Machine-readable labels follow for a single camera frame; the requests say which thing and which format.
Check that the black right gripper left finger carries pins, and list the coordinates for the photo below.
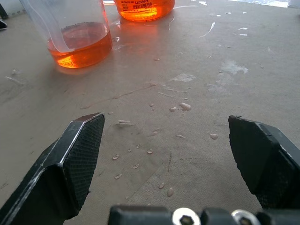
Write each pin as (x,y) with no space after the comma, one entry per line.
(58,171)

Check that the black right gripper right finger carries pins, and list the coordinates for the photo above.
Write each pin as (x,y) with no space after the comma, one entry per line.
(262,159)

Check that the small clear beaker orange liquid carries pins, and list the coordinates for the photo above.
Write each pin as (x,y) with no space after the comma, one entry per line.
(77,35)

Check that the dark object at table edge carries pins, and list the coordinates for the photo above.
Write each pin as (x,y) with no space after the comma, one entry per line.
(2,23)

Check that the large labelled beaker orange liquid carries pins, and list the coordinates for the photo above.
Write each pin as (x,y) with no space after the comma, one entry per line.
(145,9)

